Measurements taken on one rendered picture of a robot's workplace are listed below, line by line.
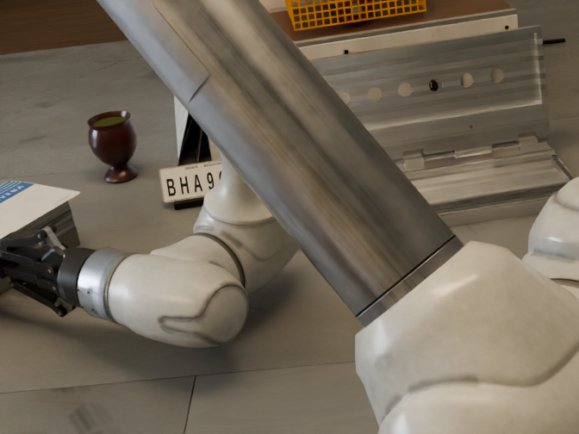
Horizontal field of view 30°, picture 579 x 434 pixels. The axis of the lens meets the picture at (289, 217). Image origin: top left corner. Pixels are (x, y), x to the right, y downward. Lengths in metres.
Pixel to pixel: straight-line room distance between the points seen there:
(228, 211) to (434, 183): 0.45
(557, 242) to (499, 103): 0.85
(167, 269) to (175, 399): 0.15
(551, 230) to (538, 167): 0.79
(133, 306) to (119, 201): 0.58
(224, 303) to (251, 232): 0.13
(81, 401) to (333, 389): 0.30
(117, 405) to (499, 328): 0.64
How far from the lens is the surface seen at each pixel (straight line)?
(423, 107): 1.73
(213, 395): 1.28
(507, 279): 0.80
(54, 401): 1.34
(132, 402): 1.30
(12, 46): 2.95
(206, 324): 1.23
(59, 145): 2.14
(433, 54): 1.72
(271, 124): 0.81
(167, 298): 1.24
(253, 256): 1.33
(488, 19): 1.88
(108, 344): 1.43
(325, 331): 1.36
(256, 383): 1.29
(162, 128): 2.12
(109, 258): 1.33
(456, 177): 1.69
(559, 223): 0.92
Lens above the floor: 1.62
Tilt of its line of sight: 25 degrees down
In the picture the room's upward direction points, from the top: 8 degrees counter-clockwise
